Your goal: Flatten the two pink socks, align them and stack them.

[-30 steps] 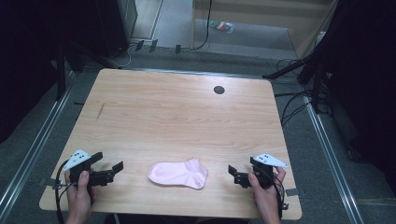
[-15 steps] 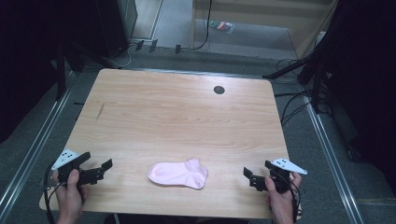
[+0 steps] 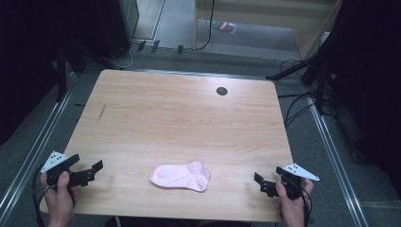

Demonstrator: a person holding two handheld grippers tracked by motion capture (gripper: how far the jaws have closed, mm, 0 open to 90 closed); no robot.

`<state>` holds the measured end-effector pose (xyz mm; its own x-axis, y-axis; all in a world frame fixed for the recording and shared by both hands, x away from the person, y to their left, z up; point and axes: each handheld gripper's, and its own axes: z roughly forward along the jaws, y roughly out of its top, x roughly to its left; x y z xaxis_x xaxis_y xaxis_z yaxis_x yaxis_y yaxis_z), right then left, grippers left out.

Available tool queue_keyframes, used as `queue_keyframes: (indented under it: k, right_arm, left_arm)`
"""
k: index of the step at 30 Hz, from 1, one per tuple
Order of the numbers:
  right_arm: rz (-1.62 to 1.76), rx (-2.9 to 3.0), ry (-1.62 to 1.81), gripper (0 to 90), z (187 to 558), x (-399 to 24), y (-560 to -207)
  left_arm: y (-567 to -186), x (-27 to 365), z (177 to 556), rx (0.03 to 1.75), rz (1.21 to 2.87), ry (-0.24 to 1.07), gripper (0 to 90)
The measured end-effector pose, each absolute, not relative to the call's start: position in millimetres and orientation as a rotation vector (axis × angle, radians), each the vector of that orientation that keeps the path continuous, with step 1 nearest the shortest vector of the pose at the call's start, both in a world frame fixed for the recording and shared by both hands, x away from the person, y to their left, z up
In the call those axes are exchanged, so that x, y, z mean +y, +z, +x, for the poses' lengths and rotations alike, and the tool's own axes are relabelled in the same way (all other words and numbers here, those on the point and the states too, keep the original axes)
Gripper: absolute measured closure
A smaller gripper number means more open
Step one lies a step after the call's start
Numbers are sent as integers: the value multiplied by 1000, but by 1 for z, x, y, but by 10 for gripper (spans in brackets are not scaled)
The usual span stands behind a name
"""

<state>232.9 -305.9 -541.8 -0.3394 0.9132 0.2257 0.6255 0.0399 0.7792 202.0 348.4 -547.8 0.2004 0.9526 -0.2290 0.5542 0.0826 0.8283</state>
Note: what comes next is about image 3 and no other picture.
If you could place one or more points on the metal floor rail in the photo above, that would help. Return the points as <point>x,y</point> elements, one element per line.
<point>334,157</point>
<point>34,151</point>

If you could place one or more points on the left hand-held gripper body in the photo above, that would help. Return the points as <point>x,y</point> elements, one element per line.
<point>53,160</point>

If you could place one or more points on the black metal stand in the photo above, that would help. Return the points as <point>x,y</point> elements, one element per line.
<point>64,69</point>
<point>315,67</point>

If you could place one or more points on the person's dark clothing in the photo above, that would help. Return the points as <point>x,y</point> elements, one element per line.
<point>176,222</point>

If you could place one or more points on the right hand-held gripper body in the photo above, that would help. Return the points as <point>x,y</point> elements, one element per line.
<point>301,171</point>

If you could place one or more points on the black cabinet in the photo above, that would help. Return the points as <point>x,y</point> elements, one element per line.
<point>116,25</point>

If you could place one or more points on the person's right hand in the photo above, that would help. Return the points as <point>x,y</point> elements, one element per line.
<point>290,206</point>

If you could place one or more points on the black curtain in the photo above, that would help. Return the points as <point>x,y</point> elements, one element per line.
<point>31,47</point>
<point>372,78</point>

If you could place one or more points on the black round table grommet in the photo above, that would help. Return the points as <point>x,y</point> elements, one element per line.
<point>222,91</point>

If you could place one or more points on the colourful packet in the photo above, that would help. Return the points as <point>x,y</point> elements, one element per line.
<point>225,26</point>

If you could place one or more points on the person's left hand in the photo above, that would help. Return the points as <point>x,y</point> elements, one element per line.
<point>60,198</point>

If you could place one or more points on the light wooden panel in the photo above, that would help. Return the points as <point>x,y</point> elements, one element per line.
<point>268,19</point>

